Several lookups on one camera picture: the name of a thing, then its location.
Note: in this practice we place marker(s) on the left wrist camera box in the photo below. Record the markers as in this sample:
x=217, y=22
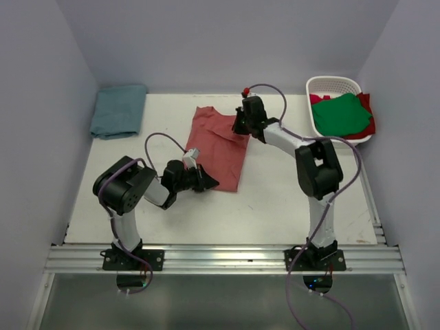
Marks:
x=190, y=158

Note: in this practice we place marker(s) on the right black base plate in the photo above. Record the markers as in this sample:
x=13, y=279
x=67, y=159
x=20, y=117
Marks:
x=309, y=263

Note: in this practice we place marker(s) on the aluminium frame rail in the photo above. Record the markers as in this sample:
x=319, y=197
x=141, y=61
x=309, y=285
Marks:
x=366, y=259

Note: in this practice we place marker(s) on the dark red t shirt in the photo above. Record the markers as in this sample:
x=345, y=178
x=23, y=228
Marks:
x=368, y=131

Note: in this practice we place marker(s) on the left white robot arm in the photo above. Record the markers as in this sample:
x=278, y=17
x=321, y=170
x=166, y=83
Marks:
x=120, y=189

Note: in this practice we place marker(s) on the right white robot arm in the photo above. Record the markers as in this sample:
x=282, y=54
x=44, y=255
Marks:
x=319, y=176

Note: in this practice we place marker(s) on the white plastic laundry basket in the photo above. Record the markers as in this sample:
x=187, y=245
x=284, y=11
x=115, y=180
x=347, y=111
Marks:
x=327, y=87

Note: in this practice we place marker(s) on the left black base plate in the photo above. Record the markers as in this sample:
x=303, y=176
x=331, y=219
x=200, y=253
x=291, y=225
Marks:
x=117, y=260

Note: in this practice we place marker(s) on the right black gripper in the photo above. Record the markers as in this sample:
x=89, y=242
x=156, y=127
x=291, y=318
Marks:
x=236, y=127

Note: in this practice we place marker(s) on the green t shirt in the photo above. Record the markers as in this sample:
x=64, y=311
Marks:
x=341, y=116

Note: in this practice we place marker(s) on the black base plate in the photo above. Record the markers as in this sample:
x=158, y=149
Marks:
x=309, y=263
x=117, y=260

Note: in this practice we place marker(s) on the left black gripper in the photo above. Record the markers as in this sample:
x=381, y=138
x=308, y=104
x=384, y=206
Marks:
x=204, y=180

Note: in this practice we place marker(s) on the folded teal t shirt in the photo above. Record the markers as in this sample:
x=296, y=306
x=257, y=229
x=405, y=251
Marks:
x=118, y=112

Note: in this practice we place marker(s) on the salmon red t shirt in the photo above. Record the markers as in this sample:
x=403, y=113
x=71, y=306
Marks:
x=222, y=151

